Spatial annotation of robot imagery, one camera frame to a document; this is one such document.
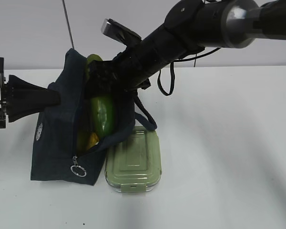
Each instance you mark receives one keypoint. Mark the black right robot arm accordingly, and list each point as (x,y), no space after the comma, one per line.
(189,28)

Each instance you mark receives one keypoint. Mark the green lidded lunch box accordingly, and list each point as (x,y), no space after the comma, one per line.
(134,165)

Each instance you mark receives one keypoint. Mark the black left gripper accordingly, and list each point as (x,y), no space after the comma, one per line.
(24,98)

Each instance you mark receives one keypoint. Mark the dark blue zip bag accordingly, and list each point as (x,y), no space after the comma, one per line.
(54,154)

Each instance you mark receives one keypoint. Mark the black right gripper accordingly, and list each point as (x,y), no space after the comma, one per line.
(126,71)

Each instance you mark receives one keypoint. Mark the green cucumber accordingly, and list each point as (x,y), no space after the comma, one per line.
(102,112)

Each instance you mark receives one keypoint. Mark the yellow bread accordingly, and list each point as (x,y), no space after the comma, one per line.
(93,140)

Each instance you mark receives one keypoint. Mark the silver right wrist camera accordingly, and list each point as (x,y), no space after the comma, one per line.
(120,33)

